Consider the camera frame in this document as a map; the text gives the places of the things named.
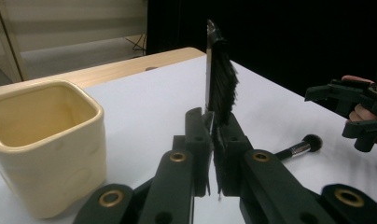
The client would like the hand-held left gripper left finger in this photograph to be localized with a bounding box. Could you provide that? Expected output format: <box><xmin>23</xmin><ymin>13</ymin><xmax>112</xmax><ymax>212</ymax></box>
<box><xmin>172</xmin><ymin>106</ymin><xmax>214</xmax><ymax>198</ymax></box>

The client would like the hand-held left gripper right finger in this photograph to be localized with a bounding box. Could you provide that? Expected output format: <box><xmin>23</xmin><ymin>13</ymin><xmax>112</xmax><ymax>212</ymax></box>
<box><xmin>214</xmin><ymin>111</ymin><xmax>255</xmax><ymax>197</ymax></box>

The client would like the small thin black makeup brush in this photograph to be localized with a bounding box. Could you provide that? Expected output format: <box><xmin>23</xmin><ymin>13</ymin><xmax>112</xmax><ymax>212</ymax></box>
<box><xmin>274</xmin><ymin>133</ymin><xmax>324</xmax><ymax>161</ymax></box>

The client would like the large black makeup brush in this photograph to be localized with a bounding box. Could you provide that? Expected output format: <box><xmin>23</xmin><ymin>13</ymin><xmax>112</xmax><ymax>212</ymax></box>
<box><xmin>204</xmin><ymin>18</ymin><xmax>241</xmax><ymax>200</ymax></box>

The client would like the cream ceramic cup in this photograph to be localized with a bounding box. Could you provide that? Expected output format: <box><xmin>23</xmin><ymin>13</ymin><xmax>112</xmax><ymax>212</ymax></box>
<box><xmin>0</xmin><ymin>78</ymin><xmax>107</xmax><ymax>220</ymax></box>

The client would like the black curtain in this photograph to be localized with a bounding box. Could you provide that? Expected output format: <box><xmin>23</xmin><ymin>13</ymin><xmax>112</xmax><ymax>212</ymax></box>
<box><xmin>146</xmin><ymin>0</ymin><xmax>377</xmax><ymax>119</ymax></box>

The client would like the wooden table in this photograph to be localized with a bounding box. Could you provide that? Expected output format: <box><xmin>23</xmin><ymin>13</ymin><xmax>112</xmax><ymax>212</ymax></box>
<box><xmin>0</xmin><ymin>46</ymin><xmax>207</xmax><ymax>98</ymax></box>

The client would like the black floor cable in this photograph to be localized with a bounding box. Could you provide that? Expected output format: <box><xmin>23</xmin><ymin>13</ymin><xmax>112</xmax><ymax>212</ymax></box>
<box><xmin>125</xmin><ymin>32</ymin><xmax>147</xmax><ymax>53</ymax></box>

